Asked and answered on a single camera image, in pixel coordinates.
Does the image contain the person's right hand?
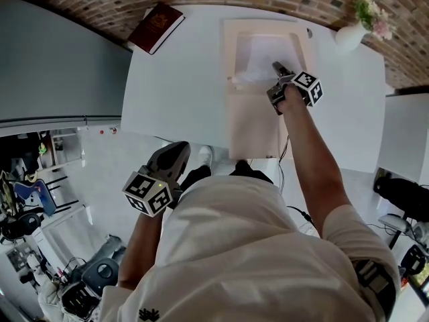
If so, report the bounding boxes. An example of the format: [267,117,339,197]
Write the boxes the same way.
[279,85,304,115]

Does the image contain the grey cabinet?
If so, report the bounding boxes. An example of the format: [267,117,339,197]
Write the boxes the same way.
[0,0,134,129]

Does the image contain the cream document box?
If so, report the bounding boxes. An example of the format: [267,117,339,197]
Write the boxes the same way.
[220,17,308,160]

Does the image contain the person's right forearm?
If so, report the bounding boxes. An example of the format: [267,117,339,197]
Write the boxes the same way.
[283,105,353,242]

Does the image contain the dark red hardcover book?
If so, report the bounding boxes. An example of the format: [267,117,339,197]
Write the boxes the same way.
[127,1,186,56]

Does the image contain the blue chair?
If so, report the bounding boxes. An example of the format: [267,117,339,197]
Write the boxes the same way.
[12,178,57,218]

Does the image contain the white side cabinet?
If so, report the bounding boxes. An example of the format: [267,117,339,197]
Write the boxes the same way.
[375,92,429,188]

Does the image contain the person's white t-shirt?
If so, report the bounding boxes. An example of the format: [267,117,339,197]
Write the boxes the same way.
[97,174,403,322]

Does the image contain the white sheet of paper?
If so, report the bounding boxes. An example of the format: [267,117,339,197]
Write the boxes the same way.
[233,34,293,91]

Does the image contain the black office chair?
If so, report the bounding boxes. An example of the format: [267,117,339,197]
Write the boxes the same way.
[373,167,429,250]

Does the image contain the dark grey round device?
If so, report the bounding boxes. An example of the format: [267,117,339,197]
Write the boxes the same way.
[81,258,121,297]

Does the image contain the person's left forearm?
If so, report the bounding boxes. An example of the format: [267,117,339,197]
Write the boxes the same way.
[117,206,169,290]

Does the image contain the thick black cable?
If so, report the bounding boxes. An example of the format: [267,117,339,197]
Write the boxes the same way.
[287,205,316,229]

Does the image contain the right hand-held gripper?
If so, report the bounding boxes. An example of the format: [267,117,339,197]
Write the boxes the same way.
[267,61,324,115]

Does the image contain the white ceramic vase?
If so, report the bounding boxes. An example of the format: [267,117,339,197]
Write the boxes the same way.
[334,23,370,52]

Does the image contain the person's black trousers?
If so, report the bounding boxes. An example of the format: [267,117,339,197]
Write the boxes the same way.
[180,159,273,194]

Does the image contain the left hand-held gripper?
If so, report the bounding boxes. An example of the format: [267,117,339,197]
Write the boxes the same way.
[121,141,192,219]

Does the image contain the black harness strap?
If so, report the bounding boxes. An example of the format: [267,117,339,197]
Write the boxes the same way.
[351,258,400,319]

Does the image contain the thin black cable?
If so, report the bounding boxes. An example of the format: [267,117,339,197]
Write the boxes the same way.
[276,135,291,196]

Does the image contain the grey cloth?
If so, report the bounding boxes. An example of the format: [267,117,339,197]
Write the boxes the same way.
[89,234,127,265]

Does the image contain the person's white shoe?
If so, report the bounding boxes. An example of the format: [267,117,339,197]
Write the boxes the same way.
[197,145,214,168]

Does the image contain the pink and green flowers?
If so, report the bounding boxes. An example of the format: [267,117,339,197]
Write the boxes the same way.
[353,0,397,42]

